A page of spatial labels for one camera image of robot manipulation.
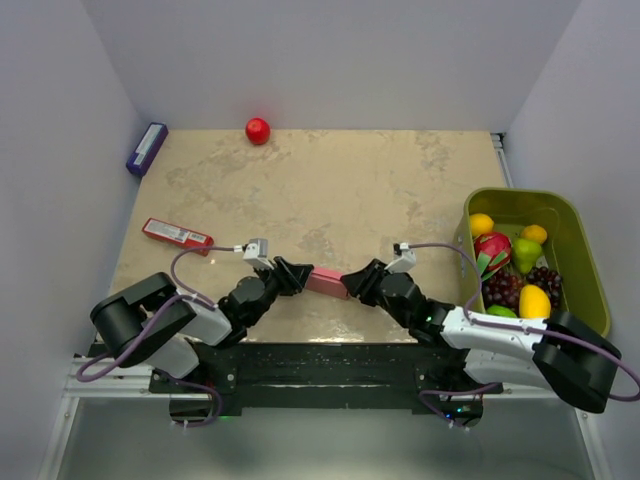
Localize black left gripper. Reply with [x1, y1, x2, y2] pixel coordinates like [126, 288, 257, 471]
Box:
[246, 257, 315, 327]

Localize pink paper box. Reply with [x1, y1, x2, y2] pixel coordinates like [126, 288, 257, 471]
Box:
[305, 267, 349, 300]

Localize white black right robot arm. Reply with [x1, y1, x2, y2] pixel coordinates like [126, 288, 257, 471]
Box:
[340, 259, 621, 413]

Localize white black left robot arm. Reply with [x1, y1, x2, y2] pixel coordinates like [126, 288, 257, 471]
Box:
[76, 256, 314, 392]

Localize red rectangular carton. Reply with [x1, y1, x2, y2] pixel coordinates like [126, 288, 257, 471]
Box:
[141, 218, 214, 257]

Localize yellow lemon upper left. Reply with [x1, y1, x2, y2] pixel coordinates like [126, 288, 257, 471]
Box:
[469, 213, 495, 238]

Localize red dragon fruit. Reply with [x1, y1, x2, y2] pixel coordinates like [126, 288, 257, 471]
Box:
[474, 232, 512, 280]

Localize green lime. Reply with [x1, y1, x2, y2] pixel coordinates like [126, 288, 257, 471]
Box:
[486, 305, 518, 318]

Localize dark purple grapes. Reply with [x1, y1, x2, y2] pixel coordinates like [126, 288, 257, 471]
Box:
[482, 267, 563, 312]

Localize red apple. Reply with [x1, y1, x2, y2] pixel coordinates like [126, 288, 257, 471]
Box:
[245, 117, 271, 145]

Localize green pear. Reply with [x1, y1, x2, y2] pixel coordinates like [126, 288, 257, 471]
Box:
[511, 238, 543, 275]

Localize orange fruit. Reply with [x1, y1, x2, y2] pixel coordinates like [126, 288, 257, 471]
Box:
[520, 224, 548, 245]

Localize purple rectangular carton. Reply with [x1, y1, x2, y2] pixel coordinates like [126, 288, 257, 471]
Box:
[126, 122, 169, 178]

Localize green plastic bin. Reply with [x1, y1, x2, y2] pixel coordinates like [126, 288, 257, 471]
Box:
[453, 188, 611, 337]

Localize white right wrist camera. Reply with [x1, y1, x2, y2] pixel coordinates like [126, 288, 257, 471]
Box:
[385, 242, 417, 274]

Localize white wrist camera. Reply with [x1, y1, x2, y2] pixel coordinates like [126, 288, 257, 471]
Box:
[385, 242, 417, 274]
[243, 238, 272, 270]

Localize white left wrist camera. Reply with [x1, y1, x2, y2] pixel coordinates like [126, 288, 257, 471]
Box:
[243, 238, 272, 270]

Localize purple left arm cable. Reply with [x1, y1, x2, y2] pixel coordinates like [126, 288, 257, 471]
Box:
[75, 244, 249, 384]

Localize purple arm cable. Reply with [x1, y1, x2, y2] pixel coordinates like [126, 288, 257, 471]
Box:
[399, 242, 640, 403]
[75, 244, 249, 384]

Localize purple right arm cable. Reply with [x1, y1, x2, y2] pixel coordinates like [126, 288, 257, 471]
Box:
[399, 242, 640, 403]

